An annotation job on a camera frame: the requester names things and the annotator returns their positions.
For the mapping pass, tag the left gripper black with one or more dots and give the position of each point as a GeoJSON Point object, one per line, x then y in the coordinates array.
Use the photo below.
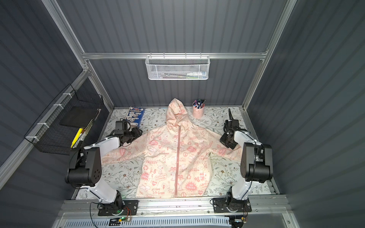
{"type": "Point", "coordinates": [134, 133]}

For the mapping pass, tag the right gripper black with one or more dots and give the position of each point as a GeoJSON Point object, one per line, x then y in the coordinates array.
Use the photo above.
{"type": "Point", "coordinates": [230, 124]}

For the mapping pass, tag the pink patterned hooded jacket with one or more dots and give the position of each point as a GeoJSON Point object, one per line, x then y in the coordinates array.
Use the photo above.
{"type": "Point", "coordinates": [176, 156]}

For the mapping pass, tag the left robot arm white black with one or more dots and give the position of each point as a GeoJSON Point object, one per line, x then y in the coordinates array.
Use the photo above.
{"type": "Point", "coordinates": [85, 166]}

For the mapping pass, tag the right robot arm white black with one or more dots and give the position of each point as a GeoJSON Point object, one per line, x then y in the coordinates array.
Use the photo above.
{"type": "Point", "coordinates": [256, 166]}

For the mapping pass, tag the blue sticker book pack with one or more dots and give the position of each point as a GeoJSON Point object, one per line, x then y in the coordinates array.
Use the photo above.
{"type": "Point", "coordinates": [135, 116]}

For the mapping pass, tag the pink pen cup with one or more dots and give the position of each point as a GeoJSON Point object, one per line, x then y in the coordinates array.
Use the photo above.
{"type": "Point", "coordinates": [198, 112]}

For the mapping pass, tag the pens in pink cup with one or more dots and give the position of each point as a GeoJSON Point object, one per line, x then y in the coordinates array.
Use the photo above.
{"type": "Point", "coordinates": [199, 103]}

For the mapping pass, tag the yellow highlighter marker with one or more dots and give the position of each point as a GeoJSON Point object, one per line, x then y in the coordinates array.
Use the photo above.
{"type": "Point", "coordinates": [77, 136]}

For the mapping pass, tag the black notebook in basket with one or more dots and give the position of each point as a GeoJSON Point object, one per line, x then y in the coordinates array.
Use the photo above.
{"type": "Point", "coordinates": [79, 117]}

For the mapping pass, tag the floral table mat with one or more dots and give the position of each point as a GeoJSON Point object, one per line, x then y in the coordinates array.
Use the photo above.
{"type": "Point", "coordinates": [125, 176]}

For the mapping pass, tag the white tube in mesh basket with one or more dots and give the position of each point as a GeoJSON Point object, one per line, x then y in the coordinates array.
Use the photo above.
{"type": "Point", "coordinates": [198, 75]}

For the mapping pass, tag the black wire wall basket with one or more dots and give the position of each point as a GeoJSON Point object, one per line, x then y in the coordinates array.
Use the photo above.
{"type": "Point", "coordinates": [48, 136]}

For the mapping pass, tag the white wire mesh basket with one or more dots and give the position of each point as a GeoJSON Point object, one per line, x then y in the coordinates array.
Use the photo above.
{"type": "Point", "coordinates": [176, 68]}

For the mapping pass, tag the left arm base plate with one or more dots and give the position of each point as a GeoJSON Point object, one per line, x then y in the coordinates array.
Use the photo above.
{"type": "Point", "coordinates": [128, 207]}

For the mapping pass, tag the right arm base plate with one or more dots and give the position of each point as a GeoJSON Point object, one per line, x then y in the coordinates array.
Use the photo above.
{"type": "Point", "coordinates": [223, 205]}

